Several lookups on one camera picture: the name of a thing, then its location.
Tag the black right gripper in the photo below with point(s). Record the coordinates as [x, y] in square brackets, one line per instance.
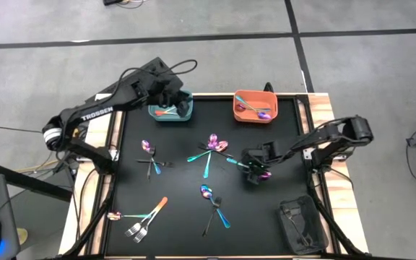
[262, 151]

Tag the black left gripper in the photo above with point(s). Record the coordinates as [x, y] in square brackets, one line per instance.
[163, 88]

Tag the fork cluster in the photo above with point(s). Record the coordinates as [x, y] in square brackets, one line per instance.
[162, 203]

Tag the silver fork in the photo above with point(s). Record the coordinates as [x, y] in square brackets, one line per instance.
[140, 236]

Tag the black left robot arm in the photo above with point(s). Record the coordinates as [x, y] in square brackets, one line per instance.
[96, 113]

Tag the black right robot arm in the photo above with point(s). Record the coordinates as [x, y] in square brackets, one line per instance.
[338, 135]

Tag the teal plastic bin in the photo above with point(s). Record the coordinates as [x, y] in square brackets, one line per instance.
[172, 119]

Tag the black computer tower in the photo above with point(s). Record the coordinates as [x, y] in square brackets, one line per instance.
[150, 66]

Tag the orange plastic bin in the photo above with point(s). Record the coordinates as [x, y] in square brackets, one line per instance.
[255, 120]

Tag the black plastic bin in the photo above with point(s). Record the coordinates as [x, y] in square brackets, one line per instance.
[312, 216]

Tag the black table mat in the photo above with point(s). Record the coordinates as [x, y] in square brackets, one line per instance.
[179, 187]

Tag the black power strip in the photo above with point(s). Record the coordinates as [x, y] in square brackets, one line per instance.
[111, 1]

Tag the black desk leg bar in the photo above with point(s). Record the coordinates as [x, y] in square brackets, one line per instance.
[31, 181]

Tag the yellow disc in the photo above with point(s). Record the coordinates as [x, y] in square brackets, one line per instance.
[23, 235]

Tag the silver metal bracket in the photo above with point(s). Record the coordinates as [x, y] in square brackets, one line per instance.
[114, 155]
[308, 154]

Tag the small black mount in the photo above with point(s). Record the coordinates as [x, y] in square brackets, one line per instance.
[268, 88]

